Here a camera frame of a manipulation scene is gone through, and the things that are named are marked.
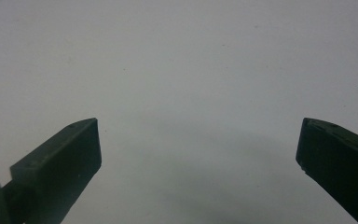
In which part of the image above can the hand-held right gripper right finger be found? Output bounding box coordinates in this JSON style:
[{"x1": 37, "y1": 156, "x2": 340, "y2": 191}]
[{"x1": 295, "y1": 117, "x2": 358, "y2": 224}]

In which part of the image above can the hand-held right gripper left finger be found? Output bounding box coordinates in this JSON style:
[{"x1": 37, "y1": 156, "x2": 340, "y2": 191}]
[{"x1": 2, "y1": 117, "x2": 103, "y2": 224}]

